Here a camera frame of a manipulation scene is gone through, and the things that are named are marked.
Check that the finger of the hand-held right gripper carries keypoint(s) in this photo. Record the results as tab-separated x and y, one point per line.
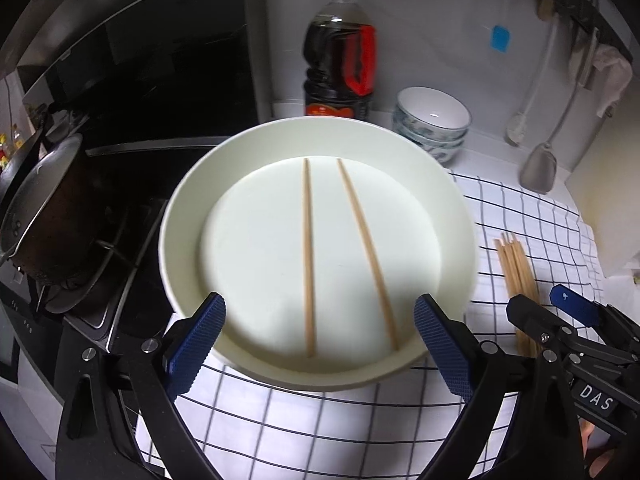
527	315
575	305

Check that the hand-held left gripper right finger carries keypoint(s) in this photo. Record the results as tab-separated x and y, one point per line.
445	345

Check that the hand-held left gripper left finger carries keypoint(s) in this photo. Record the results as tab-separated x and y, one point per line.
197	345

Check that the bundle of wooden chopsticks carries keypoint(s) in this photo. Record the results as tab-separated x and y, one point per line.
515	270

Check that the large white plastic basin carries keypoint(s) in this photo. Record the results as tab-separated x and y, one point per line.
260	240

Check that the white checkered cloth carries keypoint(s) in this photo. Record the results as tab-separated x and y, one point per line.
525	210

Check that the black gas stove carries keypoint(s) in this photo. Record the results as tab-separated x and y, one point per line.
115	270

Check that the metal cooking spatula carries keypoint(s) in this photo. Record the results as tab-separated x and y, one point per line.
537	167

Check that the floral ceramic bowl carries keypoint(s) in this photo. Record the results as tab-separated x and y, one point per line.
432	110
450	144
442	155

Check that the white dish brush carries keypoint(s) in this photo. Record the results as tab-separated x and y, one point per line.
517	127

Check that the steel cooking pot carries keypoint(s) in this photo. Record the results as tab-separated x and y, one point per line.
55	210

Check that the hanging beige rag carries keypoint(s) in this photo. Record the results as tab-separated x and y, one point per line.
612	75

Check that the blue silicone spatula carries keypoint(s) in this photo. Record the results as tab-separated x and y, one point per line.
500	39

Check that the dark soy sauce bottle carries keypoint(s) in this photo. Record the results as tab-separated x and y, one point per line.
325	60

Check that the steel range hood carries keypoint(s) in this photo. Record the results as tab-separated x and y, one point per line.
100	5

